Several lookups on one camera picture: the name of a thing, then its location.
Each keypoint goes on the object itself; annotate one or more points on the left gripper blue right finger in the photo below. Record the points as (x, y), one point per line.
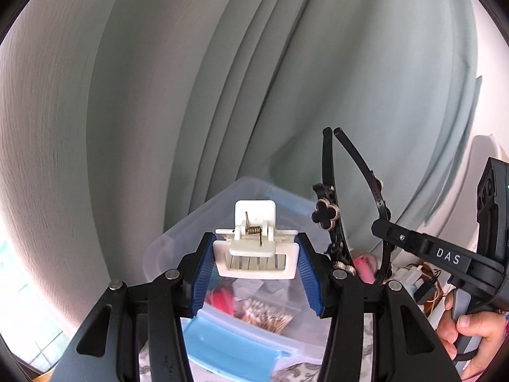
(312, 274)

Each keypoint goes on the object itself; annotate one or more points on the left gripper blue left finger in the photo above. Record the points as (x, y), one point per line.
(203, 266)

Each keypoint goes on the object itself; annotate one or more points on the white hair clip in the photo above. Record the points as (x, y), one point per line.
(255, 248)

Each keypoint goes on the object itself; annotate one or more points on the pink hair roller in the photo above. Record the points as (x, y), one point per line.
(366, 266)

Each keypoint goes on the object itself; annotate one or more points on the black beaded headband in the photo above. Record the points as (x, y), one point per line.
(327, 212)

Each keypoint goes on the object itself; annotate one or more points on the cotton swabs bag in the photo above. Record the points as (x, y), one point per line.
(264, 315)

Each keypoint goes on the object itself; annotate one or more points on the person's right hand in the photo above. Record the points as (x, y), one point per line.
(491, 326)

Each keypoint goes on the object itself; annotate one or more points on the black power adapter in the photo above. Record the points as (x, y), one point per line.
(426, 291)

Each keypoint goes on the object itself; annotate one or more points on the clear plastic storage bin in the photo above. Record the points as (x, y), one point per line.
(292, 213)

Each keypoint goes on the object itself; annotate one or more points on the white power strip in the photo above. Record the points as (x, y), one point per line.
(411, 278)

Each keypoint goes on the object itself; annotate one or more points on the floral tablecloth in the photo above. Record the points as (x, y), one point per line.
(330, 369)

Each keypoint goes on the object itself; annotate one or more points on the green curtain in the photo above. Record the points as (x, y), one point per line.
(120, 117)

